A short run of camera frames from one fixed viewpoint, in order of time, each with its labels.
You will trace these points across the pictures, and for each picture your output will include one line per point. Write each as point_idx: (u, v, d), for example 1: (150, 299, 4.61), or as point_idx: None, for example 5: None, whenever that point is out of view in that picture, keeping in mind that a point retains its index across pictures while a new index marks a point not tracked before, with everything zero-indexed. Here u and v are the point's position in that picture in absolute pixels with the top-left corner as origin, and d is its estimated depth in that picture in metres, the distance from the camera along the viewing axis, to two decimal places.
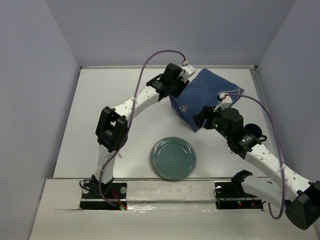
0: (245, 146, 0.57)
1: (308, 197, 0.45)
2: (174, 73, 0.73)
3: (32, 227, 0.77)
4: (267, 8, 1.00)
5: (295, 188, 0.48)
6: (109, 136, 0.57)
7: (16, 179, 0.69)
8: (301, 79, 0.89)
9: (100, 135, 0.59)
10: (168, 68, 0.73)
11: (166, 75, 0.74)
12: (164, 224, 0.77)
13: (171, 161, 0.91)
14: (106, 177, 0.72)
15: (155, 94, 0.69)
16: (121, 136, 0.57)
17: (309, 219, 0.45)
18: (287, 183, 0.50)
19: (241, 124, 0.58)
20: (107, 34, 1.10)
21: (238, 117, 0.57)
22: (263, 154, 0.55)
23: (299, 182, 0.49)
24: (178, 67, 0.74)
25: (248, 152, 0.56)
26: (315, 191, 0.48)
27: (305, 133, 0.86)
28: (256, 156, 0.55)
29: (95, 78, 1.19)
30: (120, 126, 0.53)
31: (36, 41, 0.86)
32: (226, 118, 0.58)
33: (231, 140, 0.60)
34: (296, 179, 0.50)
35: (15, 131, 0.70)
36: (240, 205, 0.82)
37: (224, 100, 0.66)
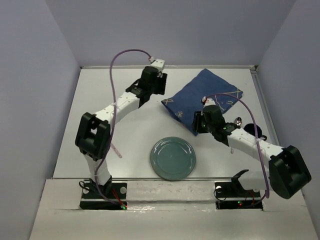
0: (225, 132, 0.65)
1: (281, 160, 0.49)
2: (151, 78, 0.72)
3: (32, 227, 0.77)
4: (267, 8, 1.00)
5: (269, 153, 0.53)
6: (90, 143, 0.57)
7: (15, 179, 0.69)
8: (301, 78, 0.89)
9: (80, 144, 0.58)
10: (144, 73, 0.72)
11: (144, 81, 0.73)
12: (164, 224, 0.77)
13: (170, 161, 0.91)
14: (103, 179, 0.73)
15: (135, 99, 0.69)
16: (104, 142, 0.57)
17: (289, 183, 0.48)
18: (261, 151, 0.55)
19: (219, 115, 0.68)
20: (107, 34, 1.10)
21: (215, 109, 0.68)
22: (241, 135, 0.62)
23: (273, 149, 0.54)
24: (155, 69, 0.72)
25: (228, 135, 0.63)
26: (289, 155, 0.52)
27: (305, 132, 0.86)
28: (234, 137, 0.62)
29: (95, 78, 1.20)
30: (102, 130, 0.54)
31: (36, 41, 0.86)
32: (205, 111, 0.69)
33: (214, 131, 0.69)
34: (270, 147, 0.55)
35: (14, 130, 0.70)
36: (240, 205, 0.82)
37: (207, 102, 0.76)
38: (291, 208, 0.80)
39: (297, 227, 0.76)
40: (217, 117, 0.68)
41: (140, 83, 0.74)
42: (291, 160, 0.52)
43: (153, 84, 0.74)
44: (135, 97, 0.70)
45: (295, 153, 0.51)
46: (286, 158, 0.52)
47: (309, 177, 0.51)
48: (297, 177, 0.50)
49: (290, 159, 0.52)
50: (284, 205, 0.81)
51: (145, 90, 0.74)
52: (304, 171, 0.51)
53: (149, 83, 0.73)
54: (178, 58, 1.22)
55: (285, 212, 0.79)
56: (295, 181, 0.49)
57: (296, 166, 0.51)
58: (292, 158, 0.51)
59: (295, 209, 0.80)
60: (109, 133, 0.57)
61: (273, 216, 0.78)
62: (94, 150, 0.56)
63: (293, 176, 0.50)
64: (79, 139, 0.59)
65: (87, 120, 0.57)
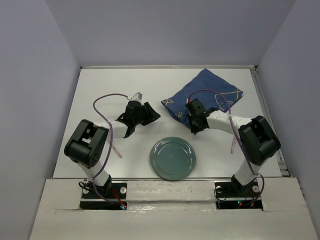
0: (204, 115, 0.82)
1: (249, 128, 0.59)
2: (134, 111, 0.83)
3: (32, 227, 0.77)
4: (267, 8, 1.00)
5: (239, 124, 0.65)
6: (82, 149, 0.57)
7: (15, 179, 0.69)
8: (301, 78, 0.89)
9: (70, 151, 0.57)
10: (128, 108, 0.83)
11: (128, 114, 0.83)
12: (164, 224, 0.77)
13: (170, 161, 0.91)
14: (101, 181, 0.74)
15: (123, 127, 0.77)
16: (98, 149, 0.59)
17: (257, 148, 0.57)
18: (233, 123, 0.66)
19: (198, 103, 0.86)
20: (107, 33, 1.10)
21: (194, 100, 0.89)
22: (218, 114, 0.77)
23: (243, 121, 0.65)
24: (137, 104, 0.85)
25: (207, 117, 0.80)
26: (258, 124, 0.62)
27: (304, 132, 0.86)
28: (212, 116, 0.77)
29: (95, 78, 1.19)
30: (102, 133, 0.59)
31: (36, 41, 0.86)
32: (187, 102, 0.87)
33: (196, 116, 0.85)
34: (240, 119, 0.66)
35: (14, 131, 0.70)
36: (240, 205, 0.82)
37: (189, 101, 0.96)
38: (291, 208, 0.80)
39: (297, 227, 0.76)
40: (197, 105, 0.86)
41: (125, 116, 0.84)
42: (261, 129, 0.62)
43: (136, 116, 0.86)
44: (122, 124, 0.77)
45: (262, 120, 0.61)
46: (256, 127, 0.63)
47: (278, 144, 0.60)
48: (266, 142, 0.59)
49: (259, 128, 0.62)
50: (284, 205, 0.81)
51: (130, 122, 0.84)
52: (272, 137, 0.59)
53: (133, 116, 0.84)
54: (178, 58, 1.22)
55: (285, 212, 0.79)
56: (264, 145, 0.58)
57: (265, 134, 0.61)
58: (261, 126, 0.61)
59: (294, 209, 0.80)
60: (104, 140, 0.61)
61: (273, 216, 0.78)
62: (87, 156, 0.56)
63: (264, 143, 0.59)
64: (69, 147, 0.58)
65: (85, 125, 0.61)
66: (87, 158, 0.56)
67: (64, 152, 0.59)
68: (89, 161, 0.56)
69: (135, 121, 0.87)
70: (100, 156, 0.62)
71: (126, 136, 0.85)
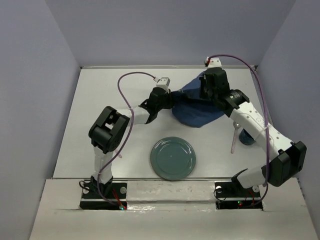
0: (232, 101, 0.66)
1: (288, 156, 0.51)
2: (158, 99, 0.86)
3: (32, 227, 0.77)
4: (267, 8, 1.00)
5: (277, 147, 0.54)
6: (104, 135, 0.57)
7: (16, 179, 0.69)
8: (301, 78, 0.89)
9: (93, 135, 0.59)
10: (152, 95, 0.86)
11: (152, 101, 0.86)
12: (164, 223, 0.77)
13: (171, 160, 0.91)
14: (104, 178, 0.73)
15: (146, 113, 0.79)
16: (118, 136, 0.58)
17: (283, 176, 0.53)
18: (270, 142, 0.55)
19: (223, 80, 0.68)
20: (107, 33, 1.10)
21: (220, 72, 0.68)
22: (249, 113, 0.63)
23: (281, 141, 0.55)
24: (161, 91, 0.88)
25: (235, 110, 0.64)
26: (295, 151, 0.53)
27: (304, 132, 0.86)
28: (243, 114, 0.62)
29: (95, 78, 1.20)
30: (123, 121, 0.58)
31: (37, 42, 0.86)
32: (210, 74, 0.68)
33: (217, 97, 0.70)
34: (279, 138, 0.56)
35: (15, 130, 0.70)
36: (240, 205, 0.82)
37: (210, 63, 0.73)
38: (290, 208, 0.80)
39: (297, 227, 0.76)
40: (221, 82, 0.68)
41: (148, 103, 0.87)
42: (294, 154, 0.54)
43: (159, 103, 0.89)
44: (145, 111, 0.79)
45: (301, 149, 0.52)
46: (291, 151, 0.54)
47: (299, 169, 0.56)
48: (292, 170, 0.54)
49: (294, 153, 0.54)
50: (283, 204, 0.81)
51: (152, 109, 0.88)
52: (299, 165, 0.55)
53: (156, 103, 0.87)
54: (178, 58, 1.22)
55: (285, 212, 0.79)
56: (289, 172, 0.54)
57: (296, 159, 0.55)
58: (297, 154, 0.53)
59: (294, 209, 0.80)
60: (125, 129, 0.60)
61: (273, 216, 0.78)
62: (107, 142, 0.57)
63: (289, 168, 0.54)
64: (93, 130, 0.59)
65: (108, 112, 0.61)
66: (108, 143, 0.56)
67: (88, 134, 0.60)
68: (109, 147, 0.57)
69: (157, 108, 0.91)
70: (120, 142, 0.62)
71: (148, 123, 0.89)
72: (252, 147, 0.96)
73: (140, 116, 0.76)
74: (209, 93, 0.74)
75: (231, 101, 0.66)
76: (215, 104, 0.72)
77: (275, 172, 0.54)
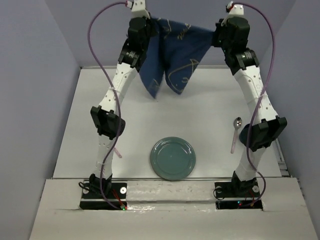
0: (241, 60, 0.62)
1: (267, 125, 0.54)
2: (140, 34, 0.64)
3: (32, 227, 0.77)
4: (268, 8, 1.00)
5: (261, 116, 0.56)
6: (108, 128, 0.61)
7: (15, 179, 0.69)
8: (301, 77, 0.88)
9: (100, 129, 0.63)
10: (131, 32, 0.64)
11: (132, 39, 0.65)
12: (164, 224, 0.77)
13: (170, 160, 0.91)
14: (107, 171, 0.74)
15: (131, 70, 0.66)
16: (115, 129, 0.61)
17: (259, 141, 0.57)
18: (258, 110, 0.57)
19: (243, 36, 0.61)
20: (106, 33, 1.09)
21: (243, 26, 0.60)
22: (253, 77, 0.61)
23: (268, 112, 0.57)
24: (142, 24, 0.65)
25: (241, 70, 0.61)
26: (275, 123, 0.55)
27: (305, 132, 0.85)
28: (246, 76, 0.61)
29: (95, 78, 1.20)
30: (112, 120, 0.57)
31: (36, 42, 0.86)
32: (233, 25, 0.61)
33: (230, 50, 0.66)
34: (267, 109, 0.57)
35: (14, 131, 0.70)
36: (240, 205, 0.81)
37: (232, 11, 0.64)
38: (290, 208, 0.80)
39: (297, 227, 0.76)
40: (241, 37, 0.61)
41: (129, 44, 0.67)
42: (273, 127, 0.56)
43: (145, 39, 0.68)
44: (128, 68, 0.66)
45: (281, 124, 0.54)
46: (272, 123, 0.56)
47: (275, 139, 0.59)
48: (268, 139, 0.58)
49: (273, 125, 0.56)
50: (284, 204, 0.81)
51: (138, 51, 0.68)
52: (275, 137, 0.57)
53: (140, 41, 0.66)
54: None
55: (285, 212, 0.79)
56: (264, 140, 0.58)
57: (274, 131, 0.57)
58: (275, 128, 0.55)
59: (294, 210, 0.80)
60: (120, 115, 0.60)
61: (274, 216, 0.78)
62: (114, 131, 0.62)
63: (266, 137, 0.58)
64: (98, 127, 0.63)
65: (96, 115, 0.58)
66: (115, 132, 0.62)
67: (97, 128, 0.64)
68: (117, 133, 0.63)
69: (145, 48, 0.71)
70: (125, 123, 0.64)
71: (139, 70, 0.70)
72: None
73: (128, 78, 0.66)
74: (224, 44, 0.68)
75: (240, 60, 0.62)
76: (225, 59, 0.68)
77: (252, 135, 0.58)
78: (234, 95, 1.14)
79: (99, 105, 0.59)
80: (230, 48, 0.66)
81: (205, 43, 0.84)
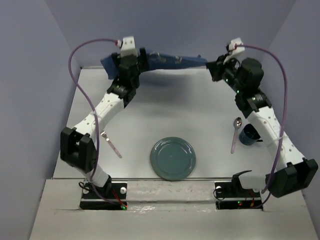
0: (252, 103, 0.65)
1: (295, 171, 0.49)
2: (129, 72, 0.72)
3: (32, 228, 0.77)
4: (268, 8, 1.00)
5: (286, 160, 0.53)
6: (76, 158, 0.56)
7: (15, 179, 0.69)
8: (302, 77, 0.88)
9: (66, 159, 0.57)
10: (123, 69, 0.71)
11: (123, 75, 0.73)
12: (164, 224, 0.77)
13: (170, 161, 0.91)
14: (100, 181, 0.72)
15: (118, 100, 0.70)
16: (87, 160, 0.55)
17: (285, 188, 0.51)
18: (281, 153, 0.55)
19: (256, 81, 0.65)
20: (106, 33, 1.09)
21: (256, 72, 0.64)
22: (268, 118, 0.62)
23: (292, 155, 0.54)
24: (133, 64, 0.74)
25: (254, 112, 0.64)
26: (304, 166, 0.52)
27: (305, 132, 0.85)
28: (260, 118, 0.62)
29: (96, 78, 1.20)
30: (84, 145, 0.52)
31: (36, 42, 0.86)
32: (246, 70, 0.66)
33: (241, 92, 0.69)
34: (291, 151, 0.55)
35: (15, 130, 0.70)
36: (240, 205, 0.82)
37: (234, 51, 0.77)
38: (290, 208, 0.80)
39: (298, 227, 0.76)
40: (253, 82, 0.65)
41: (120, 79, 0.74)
42: (302, 170, 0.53)
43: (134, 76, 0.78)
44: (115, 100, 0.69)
45: (311, 168, 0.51)
46: (299, 166, 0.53)
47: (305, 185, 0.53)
48: (296, 186, 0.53)
49: (302, 169, 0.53)
50: (283, 205, 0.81)
51: (128, 86, 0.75)
52: (306, 182, 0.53)
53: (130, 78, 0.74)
54: None
55: (285, 212, 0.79)
56: (293, 187, 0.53)
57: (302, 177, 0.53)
58: (305, 172, 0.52)
59: (294, 210, 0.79)
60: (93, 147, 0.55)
61: (274, 216, 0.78)
62: (82, 164, 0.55)
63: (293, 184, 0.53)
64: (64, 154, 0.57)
65: (66, 138, 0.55)
66: (83, 165, 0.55)
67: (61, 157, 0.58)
68: (86, 168, 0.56)
69: (134, 83, 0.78)
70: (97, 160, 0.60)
71: (126, 105, 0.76)
72: (252, 147, 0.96)
73: (113, 107, 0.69)
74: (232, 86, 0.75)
75: (251, 103, 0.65)
76: (236, 100, 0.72)
77: (278, 181, 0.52)
78: (234, 95, 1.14)
79: (74, 127, 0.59)
80: (242, 90, 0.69)
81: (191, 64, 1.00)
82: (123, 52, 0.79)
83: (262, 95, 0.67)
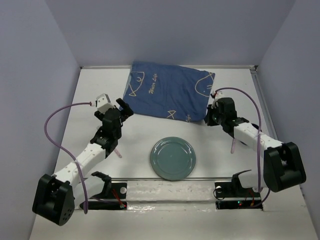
0: (233, 124, 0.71)
1: (276, 151, 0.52)
2: (113, 124, 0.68)
3: (32, 228, 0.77)
4: (268, 8, 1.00)
5: (266, 145, 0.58)
6: (49, 209, 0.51)
7: (15, 180, 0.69)
8: (301, 78, 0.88)
9: (38, 210, 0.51)
10: (106, 122, 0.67)
11: (106, 128, 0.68)
12: (164, 223, 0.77)
13: (170, 161, 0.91)
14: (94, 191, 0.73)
15: (100, 151, 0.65)
16: (65, 208, 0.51)
17: (278, 176, 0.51)
18: (261, 143, 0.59)
19: (231, 107, 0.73)
20: (106, 33, 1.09)
21: (229, 101, 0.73)
22: (247, 127, 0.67)
23: (272, 142, 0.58)
24: (116, 117, 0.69)
25: (235, 127, 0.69)
26: (288, 152, 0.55)
27: (304, 133, 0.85)
28: (240, 129, 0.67)
29: (96, 78, 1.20)
30: (63, 193, 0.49)
31: (36, 42, 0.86)
32: (220, 102, 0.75)
33: (224, 122, 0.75)
34: (270, 140, 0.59)
35: (15, 131, 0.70)
36: (240, 205, 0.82)
37: (216, 95, 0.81)
38: (290, 208, 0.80)
39: (297, 226, 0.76)
40: (229, 109, 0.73)
41: (103, 130, 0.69)
42: (288, 156, 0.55)
43: (117, 128, 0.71)
44: (98, 148, 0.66)
45: (293, 149, 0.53)
46: (285, 153, 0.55)
47: (303, 177, 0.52)
48: (290, 175, 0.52)
49: (288, 155, 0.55)
50: (283, 204, 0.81)
51: (110, 137, 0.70)
52: (299, 169, 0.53)
53: (113, 131, 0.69)
54: (178, 58, 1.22)
55: (285, 212, 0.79)
56: (288, 178, 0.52)
57: (292, 163, 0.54)
58: (290, 155, 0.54)
59: (294, 209, 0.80)
60: (70, 195, 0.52)
61: (273, 216, 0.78)
62: (55, 217, 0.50)
63: (286, 172, 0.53)
64: (37, 205, 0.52)
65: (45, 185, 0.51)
66: (56, 218, 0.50)
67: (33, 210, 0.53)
68: (59, 222, 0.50)
69: (117, 134, 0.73)
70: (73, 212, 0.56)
71: (107, 155, 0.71)
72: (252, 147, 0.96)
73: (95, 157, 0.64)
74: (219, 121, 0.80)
75: (232, 124, 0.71)
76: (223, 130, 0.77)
77: (269, 172, 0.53)
78: (233, 95, 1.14)
79: (54, 175, 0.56)
80: (224, 118, 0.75)
81: (188, 99, 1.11)
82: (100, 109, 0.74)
83: (241, 117, 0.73)
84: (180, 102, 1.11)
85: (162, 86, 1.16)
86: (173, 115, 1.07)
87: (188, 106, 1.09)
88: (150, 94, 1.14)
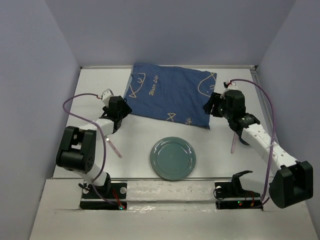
0: (242, 123, 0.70)
1: (290, 172, 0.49)
2: (118, 105, 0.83)
3: (32, 228, 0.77)
4: (268, 8, 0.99)
5: (280, 163, 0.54)
6: (74, 157, 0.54)
7: (15, 180, 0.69)
8: (301, 78, 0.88)
9: (62, 162, 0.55)
10: (111, 102, 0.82)
11: (112, 110, 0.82)
12: (164, 223, 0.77)
13: (170, 160, 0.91)
14: (100, 181, 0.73)
15: (109, 122, 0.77)
16: (90, 152, 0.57)
17: (288, 194, 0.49)
18: (274, 158, 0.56)
19: (241, 103, 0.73)
20: (106, 33, 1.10)
21: (239, 96, 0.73)
22: (257, 132, 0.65)
23: (286, 158, 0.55)
24: (120, 98, 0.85)
25: (245, 128, 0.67)
26: (300, 170, 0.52)
27: (305, 133, 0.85)
28: (250, 132, 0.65)
29: (96, 78, 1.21)
30: (90, 136, 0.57)
31: (36, 42, 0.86)
32: (230, 97, 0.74)
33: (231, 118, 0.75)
34: (284, 156, 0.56)
35: (15, 131, 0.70)
36: (240, 205, 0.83)
37: (230, 86, 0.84)
38: (291, 209, 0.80)
39: (297, 227, 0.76)
40: (238, 105, 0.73)
41: (109, 112, 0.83)
42: (300, 175, 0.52)
43: (121, 110, 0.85)
44: (108, 120, 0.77)
45: (306, 170, 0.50)
46: (296, 171, 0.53)
47: (309, 193, 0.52)
48: (298, 192, 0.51)
49: (300, 174, 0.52)
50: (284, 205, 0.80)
51: (115, 117, 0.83)
52: (308, 187, 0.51)
53: (117, 110, 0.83)
54: (178, 58, 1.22)
55: (285, 213, 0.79)
56: (296, 195, 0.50)
57: (300, 180, 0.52)
58: (301, 173, 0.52)
59: (294, 210, 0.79)
60: (94, 142, 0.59)
61: (274, 216, 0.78)
62: (81, 162, 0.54)
63: (295, 189, 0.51)
64: (60, 156, 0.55)
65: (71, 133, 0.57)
66: (82, 163, 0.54)
67: (57, 164, 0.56)
68: (84, 166, 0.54)
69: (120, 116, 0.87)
70: (93, 162, 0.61)
71: (114, 131, 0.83)
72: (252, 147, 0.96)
73: (105, 126, 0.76)
74: (226, 115, 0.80)
75: (242, 122, 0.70)
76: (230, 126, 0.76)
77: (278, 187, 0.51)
78: None
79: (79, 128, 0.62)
80: (231, 114, 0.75)
81: (190, 102, 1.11)
82: (104, 101, 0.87)
83: (250, 115, 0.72)
84: (180, 104, 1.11)
85: (163, 88, 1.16)
86: (173, 117, 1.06)
87: (190, 109, 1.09)
88: (151, 96, 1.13)
